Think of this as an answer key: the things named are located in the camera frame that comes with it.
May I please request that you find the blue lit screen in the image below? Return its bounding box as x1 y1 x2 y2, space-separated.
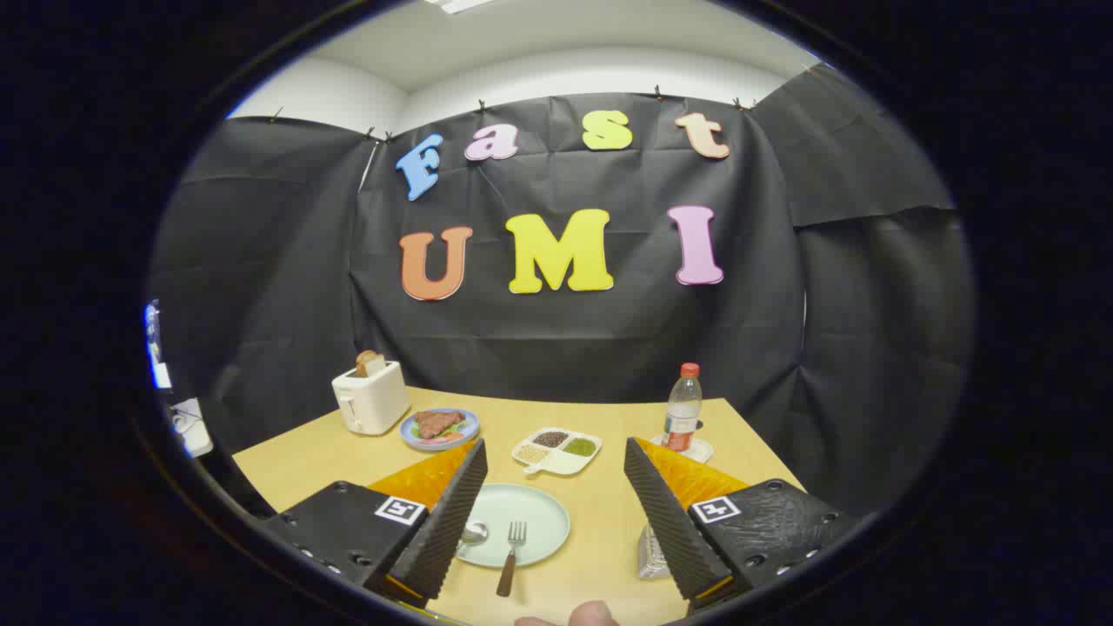
143 300 173 390

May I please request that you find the fork with brown handle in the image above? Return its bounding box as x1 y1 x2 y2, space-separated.
496 521 529 598

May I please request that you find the white device with cables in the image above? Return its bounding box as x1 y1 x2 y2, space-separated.
170 398 215 459

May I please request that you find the white toaster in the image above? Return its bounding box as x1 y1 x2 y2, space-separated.
331 359 412 436

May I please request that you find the small blue plate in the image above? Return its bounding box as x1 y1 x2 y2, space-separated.
400 408 481 452

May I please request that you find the clear bottle with red cap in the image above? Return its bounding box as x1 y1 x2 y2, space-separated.
664 363 703 453

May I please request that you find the white square coaster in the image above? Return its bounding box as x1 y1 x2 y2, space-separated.
650 435 715 464

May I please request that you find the white divided dish with grains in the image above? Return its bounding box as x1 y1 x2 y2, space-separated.
511 427 603 477

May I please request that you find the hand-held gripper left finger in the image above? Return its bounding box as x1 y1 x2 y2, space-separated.
259 437 489 609

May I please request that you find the black backdrop cloth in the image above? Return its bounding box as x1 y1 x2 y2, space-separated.
148 63 975 523

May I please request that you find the clear perforated basket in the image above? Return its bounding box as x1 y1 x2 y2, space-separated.
637 522 672 581

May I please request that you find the pale green round plate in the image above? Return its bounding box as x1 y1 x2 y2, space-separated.
452 483 571 569

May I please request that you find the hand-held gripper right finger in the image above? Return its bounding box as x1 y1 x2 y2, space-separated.
623 436 862 614

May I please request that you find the steak with vegetables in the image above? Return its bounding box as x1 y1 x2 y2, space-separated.
413 410 466 440

